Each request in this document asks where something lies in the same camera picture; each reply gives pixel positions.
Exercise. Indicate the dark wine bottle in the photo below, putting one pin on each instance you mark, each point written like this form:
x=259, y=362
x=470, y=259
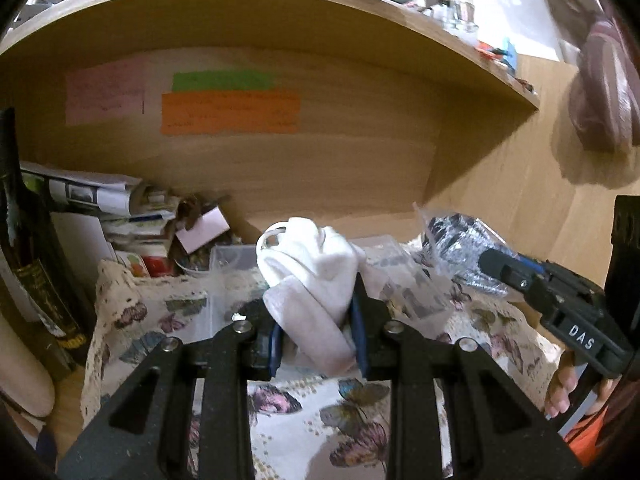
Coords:
x=35, y=260

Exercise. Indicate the silver plastic bag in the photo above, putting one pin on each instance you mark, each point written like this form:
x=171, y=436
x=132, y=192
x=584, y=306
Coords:
x=450, y=240

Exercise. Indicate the white sock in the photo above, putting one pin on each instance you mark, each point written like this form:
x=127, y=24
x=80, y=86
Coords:
x=310, y=280

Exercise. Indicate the beige cylinder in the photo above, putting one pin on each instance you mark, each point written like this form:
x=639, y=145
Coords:
x=22, y=375

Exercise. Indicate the small round bowl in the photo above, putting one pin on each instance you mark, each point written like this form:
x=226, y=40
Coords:
x=192, y=265

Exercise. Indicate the pink sticky note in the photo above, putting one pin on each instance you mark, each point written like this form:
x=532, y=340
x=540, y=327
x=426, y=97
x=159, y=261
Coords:
x=105, y=90

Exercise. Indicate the person's right hand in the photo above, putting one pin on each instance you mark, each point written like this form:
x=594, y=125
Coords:
x=560, y=390

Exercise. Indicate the clear plastic container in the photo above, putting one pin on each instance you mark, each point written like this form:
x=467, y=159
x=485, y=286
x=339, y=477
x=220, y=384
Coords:
x=225, y=280

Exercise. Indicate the white paper sheet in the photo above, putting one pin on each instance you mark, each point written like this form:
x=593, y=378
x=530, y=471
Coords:
x=80, y=245

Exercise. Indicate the stack of magazines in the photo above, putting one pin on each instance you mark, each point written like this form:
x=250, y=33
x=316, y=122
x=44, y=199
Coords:
x=100, y=190

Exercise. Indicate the green sticky note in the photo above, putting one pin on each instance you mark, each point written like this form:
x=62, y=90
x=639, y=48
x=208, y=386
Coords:
x=222, y=81

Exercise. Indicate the small white card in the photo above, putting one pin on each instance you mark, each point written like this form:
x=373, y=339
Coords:
x=202, y=230

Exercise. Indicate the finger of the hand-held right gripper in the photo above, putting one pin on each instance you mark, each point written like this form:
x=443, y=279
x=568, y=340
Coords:
x=505, y=272
x=531, y=265

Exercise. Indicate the blue plastic sharpener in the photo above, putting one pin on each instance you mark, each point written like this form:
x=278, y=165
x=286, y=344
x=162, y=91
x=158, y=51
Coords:
x=510, y=52

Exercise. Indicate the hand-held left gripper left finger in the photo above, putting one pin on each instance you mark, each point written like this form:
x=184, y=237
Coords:
x=274, y=355

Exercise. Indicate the wooden shelf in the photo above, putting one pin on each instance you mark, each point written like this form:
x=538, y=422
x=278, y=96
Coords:
x=250, y=15

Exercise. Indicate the orange sticky note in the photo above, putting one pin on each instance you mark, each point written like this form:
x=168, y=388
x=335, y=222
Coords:
x=230, y=112

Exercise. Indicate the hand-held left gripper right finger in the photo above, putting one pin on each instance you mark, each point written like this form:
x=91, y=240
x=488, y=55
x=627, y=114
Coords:
x=361, y=345

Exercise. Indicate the pink striped curtain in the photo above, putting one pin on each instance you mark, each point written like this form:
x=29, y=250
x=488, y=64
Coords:
x=605, y=85

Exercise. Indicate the red and white small box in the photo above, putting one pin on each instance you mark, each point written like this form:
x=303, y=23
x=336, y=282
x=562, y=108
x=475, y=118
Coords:
x=147, y=265

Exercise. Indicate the small glass jar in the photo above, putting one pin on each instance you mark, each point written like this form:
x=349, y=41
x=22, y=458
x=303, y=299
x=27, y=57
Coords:
x=462, y=17

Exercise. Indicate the butterfly print lace tablecloth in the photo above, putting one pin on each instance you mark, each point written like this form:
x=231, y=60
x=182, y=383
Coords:
x=150, y=310

